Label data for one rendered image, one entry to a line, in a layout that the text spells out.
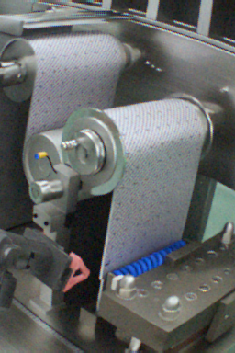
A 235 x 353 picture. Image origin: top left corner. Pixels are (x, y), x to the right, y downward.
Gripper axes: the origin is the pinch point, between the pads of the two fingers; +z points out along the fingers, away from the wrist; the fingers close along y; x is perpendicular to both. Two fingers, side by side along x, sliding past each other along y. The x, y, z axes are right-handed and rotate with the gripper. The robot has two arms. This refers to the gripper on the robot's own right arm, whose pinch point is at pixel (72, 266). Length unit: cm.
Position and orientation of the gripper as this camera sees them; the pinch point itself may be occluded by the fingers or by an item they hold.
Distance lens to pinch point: 98.7
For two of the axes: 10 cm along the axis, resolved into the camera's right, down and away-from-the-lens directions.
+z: 5.3, 2.3, 8.2
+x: 4.5, -8.9, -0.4
